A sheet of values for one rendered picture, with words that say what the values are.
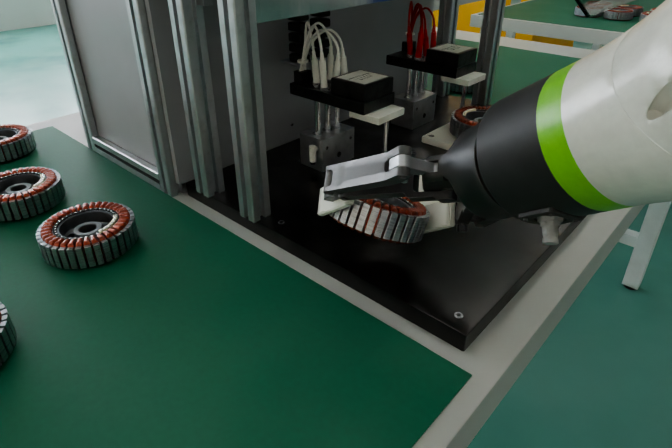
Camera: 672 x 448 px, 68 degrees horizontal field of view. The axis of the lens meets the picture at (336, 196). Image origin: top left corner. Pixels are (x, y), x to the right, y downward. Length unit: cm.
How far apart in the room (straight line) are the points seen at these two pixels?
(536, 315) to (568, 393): 100
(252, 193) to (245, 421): 29
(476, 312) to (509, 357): 5
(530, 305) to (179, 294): 38
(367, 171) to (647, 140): 22
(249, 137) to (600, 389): 127
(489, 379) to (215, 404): 24
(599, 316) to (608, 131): 159
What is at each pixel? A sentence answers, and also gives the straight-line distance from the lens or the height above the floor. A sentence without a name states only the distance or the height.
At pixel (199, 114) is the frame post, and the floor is 89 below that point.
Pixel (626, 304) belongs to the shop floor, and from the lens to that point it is 195.
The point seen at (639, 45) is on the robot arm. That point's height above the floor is 106.
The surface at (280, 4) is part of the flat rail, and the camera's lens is 62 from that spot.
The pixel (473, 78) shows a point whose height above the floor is 88.
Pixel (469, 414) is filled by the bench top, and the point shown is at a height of 75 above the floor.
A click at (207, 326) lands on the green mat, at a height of 75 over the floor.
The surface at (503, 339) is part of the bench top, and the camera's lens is 55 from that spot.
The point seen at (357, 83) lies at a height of 92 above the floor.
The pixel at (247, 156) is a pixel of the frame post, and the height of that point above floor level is 86.
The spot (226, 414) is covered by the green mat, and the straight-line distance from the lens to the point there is 47.
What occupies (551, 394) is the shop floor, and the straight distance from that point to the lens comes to 156.
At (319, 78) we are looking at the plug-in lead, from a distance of 76.
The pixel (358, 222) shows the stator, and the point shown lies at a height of 85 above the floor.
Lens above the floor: 111
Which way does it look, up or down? 29 degrees down
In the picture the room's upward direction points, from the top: straight up
